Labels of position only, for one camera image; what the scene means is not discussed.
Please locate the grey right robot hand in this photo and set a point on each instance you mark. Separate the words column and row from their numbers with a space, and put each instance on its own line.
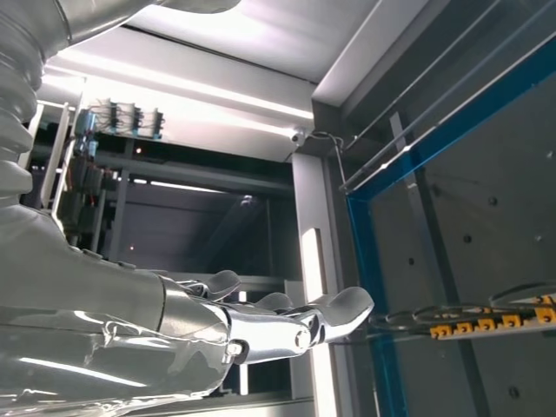
column 87, row 322

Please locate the white pillar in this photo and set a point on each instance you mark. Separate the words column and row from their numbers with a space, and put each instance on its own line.
column 310, row 195

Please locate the blue framed glass panel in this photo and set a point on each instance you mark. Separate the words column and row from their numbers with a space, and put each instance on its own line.
column 369, row 259

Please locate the white dome camera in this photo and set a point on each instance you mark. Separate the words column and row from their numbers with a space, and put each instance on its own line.
column 297, row 137

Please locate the yellow clip rail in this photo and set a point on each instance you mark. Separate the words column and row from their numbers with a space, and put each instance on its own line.
column 486, row 325

